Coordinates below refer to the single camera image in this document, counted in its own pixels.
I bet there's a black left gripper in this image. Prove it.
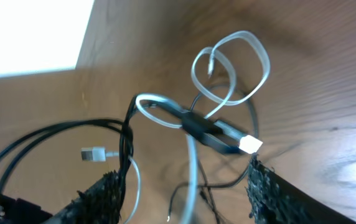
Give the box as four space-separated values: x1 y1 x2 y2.
0 195 53 224

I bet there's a black cable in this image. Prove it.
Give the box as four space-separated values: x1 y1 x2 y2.
0 82 260 224

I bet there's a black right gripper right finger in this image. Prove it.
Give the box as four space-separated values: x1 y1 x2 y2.
246 156 356 224

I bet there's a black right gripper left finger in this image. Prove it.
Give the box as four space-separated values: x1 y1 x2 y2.
44 171 123 224

